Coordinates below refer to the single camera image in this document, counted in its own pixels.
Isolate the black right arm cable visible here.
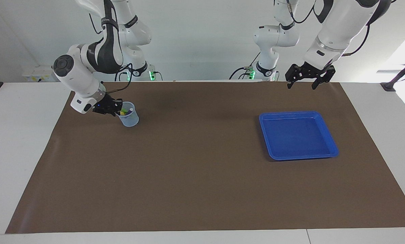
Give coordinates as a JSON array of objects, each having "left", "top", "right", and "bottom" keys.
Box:
[{"left": 101, "top": 63, "right": 133, "bottom": 95}]

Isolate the blue plastic tray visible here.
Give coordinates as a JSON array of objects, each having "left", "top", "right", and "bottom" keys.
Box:
[{"left": 259, "top": 111, "right": 339, "bottom": 161}]

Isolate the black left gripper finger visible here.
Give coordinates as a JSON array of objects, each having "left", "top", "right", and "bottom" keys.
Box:
[
  {"left": 312, "top": 65, "right": 336, "bottom": 90},
  {"left": 286, "top": 64, "right": 301, "bottom": 89}
]

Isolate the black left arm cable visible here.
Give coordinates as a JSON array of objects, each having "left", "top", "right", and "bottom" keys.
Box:
[{"left": 341, "top": 22, "right": 371, "bottom": 56}]

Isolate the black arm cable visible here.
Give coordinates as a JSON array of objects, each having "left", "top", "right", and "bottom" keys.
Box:
[
  {"left": 341, "top": 22, "right": 371, "bottom": 56},
  {"left": 101, "top": 63, "right": 133, "bottom": 95}
]

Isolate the translucent plastic cup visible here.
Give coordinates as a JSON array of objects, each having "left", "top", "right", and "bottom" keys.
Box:
[{"left": 116, "top": 101, "right": 140, "bottom": 127}]

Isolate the brown table mat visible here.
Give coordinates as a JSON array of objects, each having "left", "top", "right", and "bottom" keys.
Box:
[{"left": 5, "top": 81, "right": 405, "bottom": 234}]

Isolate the white power strip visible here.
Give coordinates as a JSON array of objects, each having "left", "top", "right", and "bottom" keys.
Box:
[{"left": 22, "top": 66, "right": 59, "bottom": 83}]

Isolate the black base cable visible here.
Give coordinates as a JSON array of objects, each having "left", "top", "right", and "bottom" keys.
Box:
[{"left": 229, "top": 51, "right": 261, "bottom": 80}]

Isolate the black slanted stand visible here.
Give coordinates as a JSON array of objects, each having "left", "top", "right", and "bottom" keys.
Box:
[{"left": 380, "top": 54, "right": 405, "bottom": 92}]

